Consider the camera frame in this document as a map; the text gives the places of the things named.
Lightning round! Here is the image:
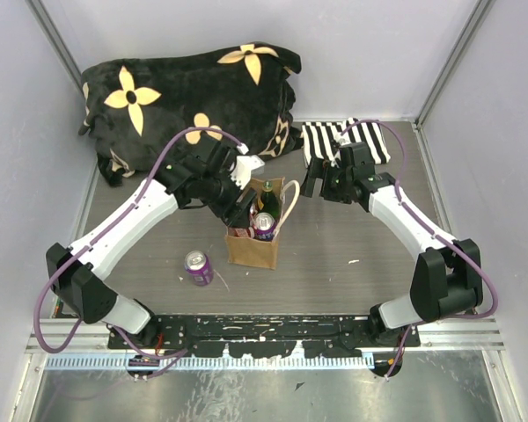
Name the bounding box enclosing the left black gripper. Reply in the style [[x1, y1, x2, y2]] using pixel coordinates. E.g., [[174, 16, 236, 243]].
[[201, 165, 259, 228]]

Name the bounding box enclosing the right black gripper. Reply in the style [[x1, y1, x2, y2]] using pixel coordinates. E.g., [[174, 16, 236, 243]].
[[298, 156, 353, 205]]

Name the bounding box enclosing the purple Fanta can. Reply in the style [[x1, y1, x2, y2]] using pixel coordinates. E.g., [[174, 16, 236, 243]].
[[253, 212, 276, 242]]

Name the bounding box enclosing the brown canvas tote bag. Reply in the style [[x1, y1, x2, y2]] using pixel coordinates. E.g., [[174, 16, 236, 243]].
[[225, 178, 300, 270]]

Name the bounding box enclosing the green glass bottle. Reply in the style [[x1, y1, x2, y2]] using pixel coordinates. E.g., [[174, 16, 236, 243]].
[[257, 180, 281, 221]]

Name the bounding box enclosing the purple soda can front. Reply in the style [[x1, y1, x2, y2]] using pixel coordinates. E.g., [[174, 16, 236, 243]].
[[184, 251, 214, 287]]

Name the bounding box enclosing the red cola can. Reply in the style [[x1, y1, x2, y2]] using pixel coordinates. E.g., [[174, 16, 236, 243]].
[[228, 227, 254, 238]]

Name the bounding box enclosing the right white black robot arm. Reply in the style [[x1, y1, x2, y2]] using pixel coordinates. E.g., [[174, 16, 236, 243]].
[[302, 143, 483, 346]]

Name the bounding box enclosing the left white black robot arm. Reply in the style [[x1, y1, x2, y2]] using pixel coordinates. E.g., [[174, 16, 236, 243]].
[[46, 136, 264, 348]]

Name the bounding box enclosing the black white striped cloth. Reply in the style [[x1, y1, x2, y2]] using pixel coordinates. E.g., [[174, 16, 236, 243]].
[[302, 118, 391, 167]]

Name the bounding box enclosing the black floral plush blanket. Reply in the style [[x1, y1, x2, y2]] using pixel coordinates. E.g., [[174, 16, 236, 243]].
[[78, 42, 303, 186]]

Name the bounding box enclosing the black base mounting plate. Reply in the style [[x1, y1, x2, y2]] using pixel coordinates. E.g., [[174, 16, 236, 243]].
[[107, 314, 406, 359]]

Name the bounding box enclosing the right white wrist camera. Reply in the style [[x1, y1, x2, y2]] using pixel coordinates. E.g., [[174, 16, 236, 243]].
[[331, 134, 348, 165]]

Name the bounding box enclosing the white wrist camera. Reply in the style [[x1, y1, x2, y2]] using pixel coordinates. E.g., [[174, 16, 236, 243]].
[[331, 134, 348, 165], [230, 155, 265, 189]]

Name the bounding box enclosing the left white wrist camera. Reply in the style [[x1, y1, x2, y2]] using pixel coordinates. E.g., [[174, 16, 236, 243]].
[[230, 155, 265, 189]]

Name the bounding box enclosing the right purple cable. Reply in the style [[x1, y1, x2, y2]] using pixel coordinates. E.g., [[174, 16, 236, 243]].
[[341, 119, 499, 379]]

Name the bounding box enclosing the right aluminium frame post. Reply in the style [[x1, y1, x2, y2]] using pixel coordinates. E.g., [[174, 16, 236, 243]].
[[414, 0, 495, 127]]

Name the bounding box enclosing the aluminium frame post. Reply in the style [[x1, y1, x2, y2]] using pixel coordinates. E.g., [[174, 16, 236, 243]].
[[414, 0, 495, 127], [25, 0, 82, 91]]

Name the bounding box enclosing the slotted cable duct rail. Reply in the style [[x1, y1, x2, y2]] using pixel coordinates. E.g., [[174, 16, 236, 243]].
[[45, 353, 375, 371]]

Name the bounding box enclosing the left aluminium frame post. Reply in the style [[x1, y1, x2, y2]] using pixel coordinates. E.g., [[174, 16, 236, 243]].
[[25, 0, 82, 91]]

